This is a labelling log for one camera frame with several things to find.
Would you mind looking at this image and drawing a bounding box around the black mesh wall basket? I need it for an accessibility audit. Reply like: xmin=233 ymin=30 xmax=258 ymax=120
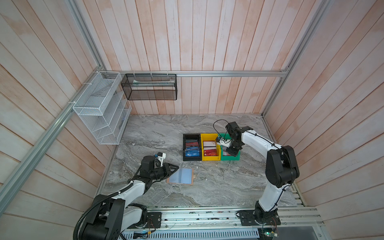
xmin=121 ymin=73 xmax=178 ymax=101

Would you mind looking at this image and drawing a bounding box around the horizontal aluminium wall rail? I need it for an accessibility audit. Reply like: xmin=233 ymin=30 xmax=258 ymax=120
xmin=118 ymin=70 xmax=288 ymax=78

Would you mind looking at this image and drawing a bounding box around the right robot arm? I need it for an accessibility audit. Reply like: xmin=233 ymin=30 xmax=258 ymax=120
xmin=219 ymin=122 xmax=300 ymax=224

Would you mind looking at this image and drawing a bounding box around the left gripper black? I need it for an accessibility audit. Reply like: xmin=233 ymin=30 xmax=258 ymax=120
xmin=150 ymin=162 xmax=179 ymax=180

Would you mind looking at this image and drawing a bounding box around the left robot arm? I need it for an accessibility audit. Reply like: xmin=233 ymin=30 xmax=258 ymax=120
xmin=73 ymin=153 xmax=179 ymax=240

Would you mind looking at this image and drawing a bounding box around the cards stack in yellow bin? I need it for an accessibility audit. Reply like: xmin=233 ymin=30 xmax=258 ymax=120
xmin=203 ymin=141 xmax=218 ymax=157

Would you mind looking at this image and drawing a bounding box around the cards stack in green bin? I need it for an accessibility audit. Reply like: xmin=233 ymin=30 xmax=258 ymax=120
xmin=221 ymin=147 xmax=232 ymax=156

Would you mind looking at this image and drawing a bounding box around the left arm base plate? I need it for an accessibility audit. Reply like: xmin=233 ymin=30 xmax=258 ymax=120
xmin=129 ymin=212 xmax=162 ymax=230

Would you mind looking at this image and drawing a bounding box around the white wire mesh shelf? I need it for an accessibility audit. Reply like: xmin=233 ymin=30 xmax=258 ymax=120
xmin=73 ymin=71 xmax=132 ymax=145

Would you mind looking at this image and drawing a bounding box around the tan leather card holder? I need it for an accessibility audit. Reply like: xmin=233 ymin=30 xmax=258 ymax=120
xmin=167 ymin=168 xmax=194 ymax=185

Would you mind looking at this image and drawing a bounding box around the green plastic bin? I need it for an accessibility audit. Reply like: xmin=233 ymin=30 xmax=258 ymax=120
xmin=221 ymin=134 xmax=241 ymax=161

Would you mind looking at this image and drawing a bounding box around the black plastic bin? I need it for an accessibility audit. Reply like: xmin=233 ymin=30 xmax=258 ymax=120
xmin=183 ymin=134 xmax=203 ymax=162

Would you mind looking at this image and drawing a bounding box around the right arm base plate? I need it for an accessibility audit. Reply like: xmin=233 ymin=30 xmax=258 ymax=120
xmin=236 ymin=209 xmax=281 ymax=226

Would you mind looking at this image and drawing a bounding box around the yellow plastic bin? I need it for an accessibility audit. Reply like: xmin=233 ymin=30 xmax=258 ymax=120
xmin=201 ymin=134 xmax=221 ymax=162

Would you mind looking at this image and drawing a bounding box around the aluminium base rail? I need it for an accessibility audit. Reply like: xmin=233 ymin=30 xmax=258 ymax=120
xmin=124 ymin=207 xmax=325 ymax=232

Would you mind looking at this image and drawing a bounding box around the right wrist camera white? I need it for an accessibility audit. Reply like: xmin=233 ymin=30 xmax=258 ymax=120
xmin=216 ymin=136 xmax=231 ymax=148

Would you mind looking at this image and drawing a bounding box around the cards stack in black bin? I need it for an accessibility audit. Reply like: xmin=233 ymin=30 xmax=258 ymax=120
xmin=185 ymin=140 xmax=200 ymax=157

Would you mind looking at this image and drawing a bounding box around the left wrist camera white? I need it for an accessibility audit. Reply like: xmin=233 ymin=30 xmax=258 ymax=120
xmin=155 ymin=152 xmax=166 ymax=168

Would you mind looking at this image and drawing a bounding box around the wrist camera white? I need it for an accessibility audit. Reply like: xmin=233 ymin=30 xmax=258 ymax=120
xmin=155 ymin=152 xmax=166 ymax=168
xmin=216 ymin=136 xmax=231 ymax=148

